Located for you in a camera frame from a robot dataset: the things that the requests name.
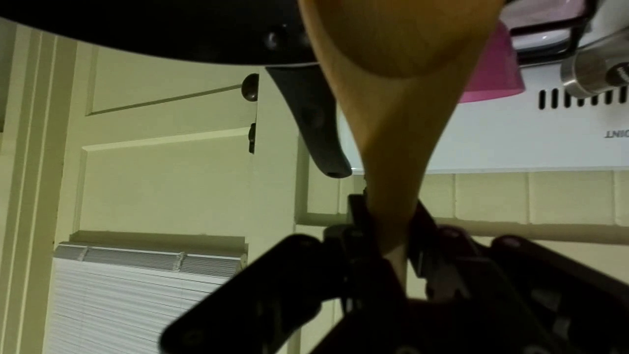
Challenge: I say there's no steel saucepan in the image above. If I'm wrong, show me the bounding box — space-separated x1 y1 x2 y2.
560 28 629 99

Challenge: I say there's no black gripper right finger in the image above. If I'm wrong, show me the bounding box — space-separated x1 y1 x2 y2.
409 205 629 354

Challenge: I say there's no white gas stove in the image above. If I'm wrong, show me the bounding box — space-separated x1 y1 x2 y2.
336 0 629 178

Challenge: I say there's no wooden spoon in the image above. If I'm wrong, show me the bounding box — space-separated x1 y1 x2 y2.
295 0 507 258

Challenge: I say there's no cream panel door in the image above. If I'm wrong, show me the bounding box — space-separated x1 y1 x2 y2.
0 28 297 354

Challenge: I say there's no white window blind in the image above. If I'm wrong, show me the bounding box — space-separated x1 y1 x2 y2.
43 244 243 354

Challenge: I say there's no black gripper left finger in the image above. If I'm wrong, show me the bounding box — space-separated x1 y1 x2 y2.
159 195 407 354

